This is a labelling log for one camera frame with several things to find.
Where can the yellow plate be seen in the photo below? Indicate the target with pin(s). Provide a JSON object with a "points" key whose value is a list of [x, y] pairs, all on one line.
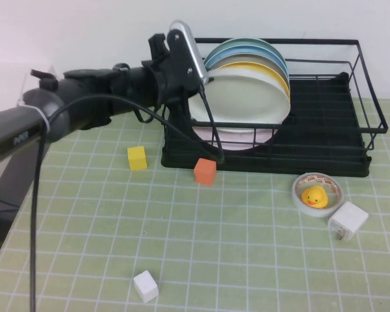
{"points": [[266, 71]]}

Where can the orange cube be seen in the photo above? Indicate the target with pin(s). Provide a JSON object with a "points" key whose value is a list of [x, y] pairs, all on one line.
{"points": [[204, 172]]}

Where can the yellow cube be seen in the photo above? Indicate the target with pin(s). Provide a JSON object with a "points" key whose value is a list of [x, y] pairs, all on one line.
{"points": [[137, 158]]}

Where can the blue plate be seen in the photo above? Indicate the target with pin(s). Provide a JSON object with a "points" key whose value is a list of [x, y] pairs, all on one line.
{"points": [[243, 51]]}

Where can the pink plate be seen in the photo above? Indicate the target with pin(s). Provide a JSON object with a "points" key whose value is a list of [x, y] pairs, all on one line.
{"points": [[240, 143]]}

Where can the white plug charger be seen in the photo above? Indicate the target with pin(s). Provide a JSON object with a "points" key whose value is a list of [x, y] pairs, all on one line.
{"points": [[348, 220]]}

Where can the green plate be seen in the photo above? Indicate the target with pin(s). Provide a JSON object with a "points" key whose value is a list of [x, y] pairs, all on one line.
{"points": [[247, 42]]}

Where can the green checked tablecloth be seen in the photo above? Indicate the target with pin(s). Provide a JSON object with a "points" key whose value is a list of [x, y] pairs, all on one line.
{"points": [[117, 227]]}

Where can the clear tape roll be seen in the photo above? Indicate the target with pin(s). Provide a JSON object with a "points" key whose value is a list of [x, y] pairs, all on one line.
{"points": [[312, 213]]}

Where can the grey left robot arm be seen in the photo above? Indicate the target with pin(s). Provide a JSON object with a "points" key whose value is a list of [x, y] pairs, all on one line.
{"points": [[19, 130]]}

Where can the yellow rubber duck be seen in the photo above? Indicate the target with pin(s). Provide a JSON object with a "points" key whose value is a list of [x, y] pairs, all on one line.
{"points": [[314, 196]]}

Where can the white plate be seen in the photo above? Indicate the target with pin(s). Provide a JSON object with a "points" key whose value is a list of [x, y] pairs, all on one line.
{"points": [[247, 97]]}

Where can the grey plate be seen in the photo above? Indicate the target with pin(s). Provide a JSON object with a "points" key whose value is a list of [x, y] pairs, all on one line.
{"points": [[258, 59]]}

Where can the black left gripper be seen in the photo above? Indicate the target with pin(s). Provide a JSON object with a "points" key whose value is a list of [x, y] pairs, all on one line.
{"points": [[157, 78]]}

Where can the white cube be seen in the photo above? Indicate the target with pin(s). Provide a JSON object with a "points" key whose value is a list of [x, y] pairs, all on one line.
{"points": [[145, 287]]}

